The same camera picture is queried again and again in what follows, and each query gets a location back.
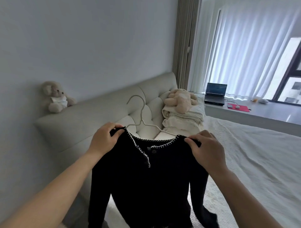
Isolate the white wire hanger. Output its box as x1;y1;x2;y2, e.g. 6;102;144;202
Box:
126;95;178;137

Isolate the white bay window ledge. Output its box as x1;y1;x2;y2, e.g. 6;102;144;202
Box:
202;94;301;138

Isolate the grey tufted headboard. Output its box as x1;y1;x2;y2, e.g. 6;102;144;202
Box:
34;72;178;202

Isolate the black cardigan white trim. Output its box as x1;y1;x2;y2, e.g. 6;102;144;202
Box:
88;127;220;228

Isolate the stack of white bedding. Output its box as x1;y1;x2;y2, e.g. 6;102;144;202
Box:
161;103;206;137

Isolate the cream teddy bear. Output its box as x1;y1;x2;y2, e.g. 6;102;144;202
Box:
41;81;77;114

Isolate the beige curtain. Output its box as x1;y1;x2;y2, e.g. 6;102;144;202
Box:
172;0;203;91

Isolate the person's left hand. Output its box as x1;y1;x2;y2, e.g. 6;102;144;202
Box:
87;122;125;160

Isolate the bed with white bedspread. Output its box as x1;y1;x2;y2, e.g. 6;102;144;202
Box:
103;115;301;228

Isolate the person's right forearm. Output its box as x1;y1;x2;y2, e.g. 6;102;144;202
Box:
209;168;283;228

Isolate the beige plush toy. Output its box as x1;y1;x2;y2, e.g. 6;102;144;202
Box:
163;89;199;114

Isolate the black laptop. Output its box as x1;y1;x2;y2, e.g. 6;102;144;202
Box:
204;82;228;106

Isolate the person's right hand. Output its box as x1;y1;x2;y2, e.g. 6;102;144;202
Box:
184;130;229;177

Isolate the white sheer curtain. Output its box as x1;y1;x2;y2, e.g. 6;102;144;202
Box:
188;0;301;101

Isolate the dark framed window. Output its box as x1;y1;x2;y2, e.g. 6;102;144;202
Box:
263;36;301;105

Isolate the person's left forearm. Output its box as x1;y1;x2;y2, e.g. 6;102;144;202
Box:
0;150;102;228

